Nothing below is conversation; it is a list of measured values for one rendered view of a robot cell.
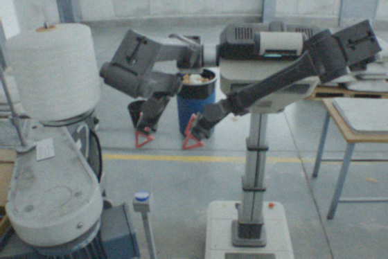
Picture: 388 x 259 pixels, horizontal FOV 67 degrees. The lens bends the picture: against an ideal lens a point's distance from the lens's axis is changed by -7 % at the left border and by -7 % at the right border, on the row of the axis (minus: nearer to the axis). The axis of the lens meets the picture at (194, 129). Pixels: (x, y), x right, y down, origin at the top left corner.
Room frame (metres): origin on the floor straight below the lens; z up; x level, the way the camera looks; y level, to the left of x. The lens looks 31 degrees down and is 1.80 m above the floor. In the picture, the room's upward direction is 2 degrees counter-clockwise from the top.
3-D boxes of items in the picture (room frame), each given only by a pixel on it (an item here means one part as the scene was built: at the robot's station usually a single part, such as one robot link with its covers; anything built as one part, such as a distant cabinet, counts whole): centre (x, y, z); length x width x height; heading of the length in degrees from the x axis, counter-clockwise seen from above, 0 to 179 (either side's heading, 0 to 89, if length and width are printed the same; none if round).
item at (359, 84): (3.77, -2.40, 0.21); 0.66 x 0.42 x 0.13; 81
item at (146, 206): (1.05, 0.24, 0.81); 0.08 x 0.08 x 0.06; 84
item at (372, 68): (3.80, -2.41, 0.45); 0.66 x 0.42 x 0.13; 89
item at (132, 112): (3.20, 0.60, 0.13); 0.30 x 0.30 x 0.26
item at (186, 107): (3.04, -0.04, 0.32); 0.51 x 0.48 x 0.65; 174
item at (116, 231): (0.47, 0.18, 1.25); 0.10 x 0.08 x 0.12; 19
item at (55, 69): (0.58, 0.27, 1.61); 0.17 x 0.17 x 0.17
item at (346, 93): (4.04, -2.14, 0.07); 1.20 x 0.82 x 0.14; 82
